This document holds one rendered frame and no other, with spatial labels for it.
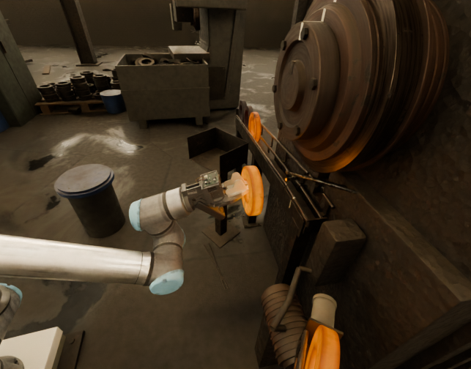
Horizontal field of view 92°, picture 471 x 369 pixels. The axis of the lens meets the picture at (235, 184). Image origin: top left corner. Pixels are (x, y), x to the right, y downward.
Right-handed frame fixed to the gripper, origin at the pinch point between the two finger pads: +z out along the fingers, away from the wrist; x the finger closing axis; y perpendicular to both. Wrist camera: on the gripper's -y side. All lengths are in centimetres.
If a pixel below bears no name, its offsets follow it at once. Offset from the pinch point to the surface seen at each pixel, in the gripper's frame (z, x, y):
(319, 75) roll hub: 19.0, -6.2, 28.5
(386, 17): 29.8, -9.1, 35.7
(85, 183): -90, 67, -17
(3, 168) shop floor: -212, 162, -27
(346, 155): 22.6, -12.0, 10.6
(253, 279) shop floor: -12, 15, -84
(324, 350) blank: 2.5, -42.0, -7.2
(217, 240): -29, 47, -79
